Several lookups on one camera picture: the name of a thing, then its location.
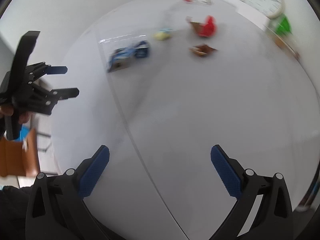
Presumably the person's left black sleeve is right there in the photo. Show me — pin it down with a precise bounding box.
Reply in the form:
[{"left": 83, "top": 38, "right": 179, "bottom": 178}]
[{"left": 1, "top": 186, "right": 33, "bottom": 240}]

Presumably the red white small box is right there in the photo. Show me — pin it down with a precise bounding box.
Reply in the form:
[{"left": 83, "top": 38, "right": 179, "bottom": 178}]
[{"left": 184, "top": 0, "right": 212, "bottom": 5}]

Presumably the person's left hand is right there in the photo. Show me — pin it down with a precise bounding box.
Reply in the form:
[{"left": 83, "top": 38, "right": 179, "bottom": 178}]
[{"left": 0, "top": 105, "right": 31, "bottom": 124}]

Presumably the blue white carton wrapper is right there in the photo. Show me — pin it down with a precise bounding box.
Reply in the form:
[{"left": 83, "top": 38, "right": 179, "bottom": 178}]
[{"left": 107, "top": 40, "right": 150, "bottom": 73}]

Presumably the white folded card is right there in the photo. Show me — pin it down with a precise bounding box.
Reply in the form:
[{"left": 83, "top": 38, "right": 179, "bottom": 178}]
[{"left": 236, "top": 1, "right": 270, "bottom": 31}]

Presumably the brown chocolate wrapper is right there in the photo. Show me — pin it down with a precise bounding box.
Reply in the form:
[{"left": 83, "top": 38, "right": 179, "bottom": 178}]
[{"left": 189, "top": 44, "right": 217, "bottom": 57}]

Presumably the red torn cardboard piece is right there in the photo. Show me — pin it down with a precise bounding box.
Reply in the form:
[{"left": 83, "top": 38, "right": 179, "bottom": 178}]
[{"left": 186, "top": 15, "right": 217, "bottom": 38}]

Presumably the orange leather chair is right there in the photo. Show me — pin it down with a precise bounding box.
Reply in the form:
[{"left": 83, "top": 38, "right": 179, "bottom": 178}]
[{"left": 0, "top": 128, "right": 40, "bottom": 177}]

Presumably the green plastic bag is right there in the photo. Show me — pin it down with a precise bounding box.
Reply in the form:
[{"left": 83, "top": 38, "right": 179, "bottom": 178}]
[{"left": 274, "top": 14, "right": 292, "bottom": 36}]

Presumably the yellow blue paper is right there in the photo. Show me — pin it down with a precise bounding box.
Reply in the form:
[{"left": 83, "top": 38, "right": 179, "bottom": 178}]
[{"left": 154, "top": 28, "right": 172, "bottom": 41}]

